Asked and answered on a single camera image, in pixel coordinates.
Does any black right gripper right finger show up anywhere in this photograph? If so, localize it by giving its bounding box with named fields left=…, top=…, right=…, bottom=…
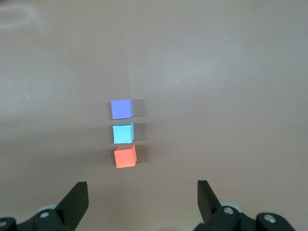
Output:
left=192, top=180, right=295, bottom=231

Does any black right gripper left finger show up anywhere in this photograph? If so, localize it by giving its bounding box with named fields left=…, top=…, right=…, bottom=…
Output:
left=0, top=181, right=90, bottom=231

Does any light blue foam block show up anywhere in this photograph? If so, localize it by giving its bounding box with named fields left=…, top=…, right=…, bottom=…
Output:
left=112, top=122, right=134, bottom=144

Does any orange foam block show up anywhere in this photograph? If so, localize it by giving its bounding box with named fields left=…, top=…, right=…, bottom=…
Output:
left=114, top=144, right=137, bottom=168

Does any purple foam block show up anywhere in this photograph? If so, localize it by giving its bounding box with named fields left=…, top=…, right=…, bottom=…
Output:
left=110, top=99, right=134, bottom=120

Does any brown table cover sheet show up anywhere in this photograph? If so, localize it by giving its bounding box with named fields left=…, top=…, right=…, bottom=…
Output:
left=0, top=0, right=308, bottom=231

